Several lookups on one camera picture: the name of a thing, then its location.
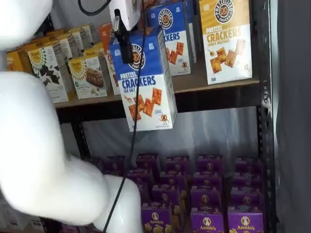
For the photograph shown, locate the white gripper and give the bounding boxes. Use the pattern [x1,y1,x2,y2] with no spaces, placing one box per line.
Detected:
[108,0,142,65]

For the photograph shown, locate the blue pretzel crackers box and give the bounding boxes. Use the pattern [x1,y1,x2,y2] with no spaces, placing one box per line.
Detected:
[108,30,178,133]
[147,0,195,77]

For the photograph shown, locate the Simple Mills sweet thins box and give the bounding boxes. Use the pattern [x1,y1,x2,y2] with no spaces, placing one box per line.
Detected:
[27,40,76,104]
[68,23,96,49]
[47,29,85,59]

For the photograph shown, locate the wooden shelf board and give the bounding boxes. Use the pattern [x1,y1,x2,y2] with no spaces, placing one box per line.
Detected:
[53,62,260,109]

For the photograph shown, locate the orange yellow snack box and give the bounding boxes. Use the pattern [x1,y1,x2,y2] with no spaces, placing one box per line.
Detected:
[6,47,34,73]
[17,35,58,53]

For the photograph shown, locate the yellow pretzel crackers box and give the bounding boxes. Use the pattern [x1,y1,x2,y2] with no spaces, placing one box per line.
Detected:
[198,0,253,85]

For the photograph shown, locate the purple Annie's snack box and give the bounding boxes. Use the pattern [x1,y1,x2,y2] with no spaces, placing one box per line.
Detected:
[190,185,225,211]
[141,202,186,233]
[159,171,188,187]
[105,156,126,176]
[227,211,265,233]
[165,156,190,174]
[193,171,223,188]
[196,155,223,173]
[229,187,264,213]
[152,184,188,205]
[232,171,264,190]
[136,153,161,170]
[126,169,154,185]
[190,208,225,233]
[234,157,264,174]

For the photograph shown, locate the white plastic backdrop sheet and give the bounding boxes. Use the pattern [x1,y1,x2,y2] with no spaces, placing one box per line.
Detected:
[34,0,260,170]

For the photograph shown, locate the thin black cable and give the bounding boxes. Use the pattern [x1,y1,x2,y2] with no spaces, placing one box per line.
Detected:
[103,4,149,233]
[77,0,113,16]

